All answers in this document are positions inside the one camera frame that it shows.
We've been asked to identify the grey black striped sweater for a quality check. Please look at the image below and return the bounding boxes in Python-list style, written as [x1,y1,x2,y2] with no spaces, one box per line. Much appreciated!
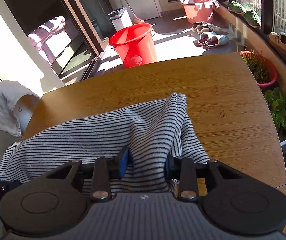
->
[0,93,209,193]

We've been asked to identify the white chair under towel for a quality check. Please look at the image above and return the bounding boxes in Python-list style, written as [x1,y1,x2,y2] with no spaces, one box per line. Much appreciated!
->
[14,95,40,136]

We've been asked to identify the white quilted towel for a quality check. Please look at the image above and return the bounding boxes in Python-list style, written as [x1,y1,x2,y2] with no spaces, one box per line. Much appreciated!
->
[0,80,39,138]

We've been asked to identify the leafy green plant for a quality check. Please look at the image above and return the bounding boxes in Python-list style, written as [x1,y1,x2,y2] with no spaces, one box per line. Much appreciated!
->
[263,87,286,132]

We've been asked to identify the red pot with grass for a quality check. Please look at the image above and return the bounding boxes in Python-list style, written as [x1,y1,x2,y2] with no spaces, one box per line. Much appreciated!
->
[238,51,279,89]

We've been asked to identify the red plastic bucket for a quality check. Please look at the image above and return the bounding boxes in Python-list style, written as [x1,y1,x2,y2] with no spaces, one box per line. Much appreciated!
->
[109,23,157,68]

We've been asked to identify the slipper with red lining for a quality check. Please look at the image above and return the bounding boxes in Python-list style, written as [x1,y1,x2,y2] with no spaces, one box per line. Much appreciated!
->
[197,31,216,46]

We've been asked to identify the grey slippers pair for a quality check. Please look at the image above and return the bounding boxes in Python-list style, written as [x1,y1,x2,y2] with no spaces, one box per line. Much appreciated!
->
[192,21,222,34]

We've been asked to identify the white trash bin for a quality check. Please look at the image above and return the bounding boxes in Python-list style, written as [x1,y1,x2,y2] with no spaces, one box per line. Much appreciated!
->
[108,7,133,31]

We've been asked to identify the beige shoe on sill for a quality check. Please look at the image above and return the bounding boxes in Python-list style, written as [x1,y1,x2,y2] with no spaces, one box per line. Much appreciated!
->
[268,32,286,57]

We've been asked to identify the pink bucket with cloth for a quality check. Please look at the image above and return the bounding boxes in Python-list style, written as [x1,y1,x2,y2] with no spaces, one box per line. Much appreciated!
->
[179,0,219,24]

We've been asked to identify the green potted plant near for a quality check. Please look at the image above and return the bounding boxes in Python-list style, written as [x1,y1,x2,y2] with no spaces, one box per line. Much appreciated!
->
[243,9,261,28]

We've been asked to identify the green potted plant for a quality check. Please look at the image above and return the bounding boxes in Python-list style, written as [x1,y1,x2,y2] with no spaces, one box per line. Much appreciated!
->
[243,9,261,28]
[228,1,246,14]

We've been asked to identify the green potted plant far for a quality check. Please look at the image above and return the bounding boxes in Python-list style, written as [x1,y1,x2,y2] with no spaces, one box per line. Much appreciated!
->
[228,1,246,14]

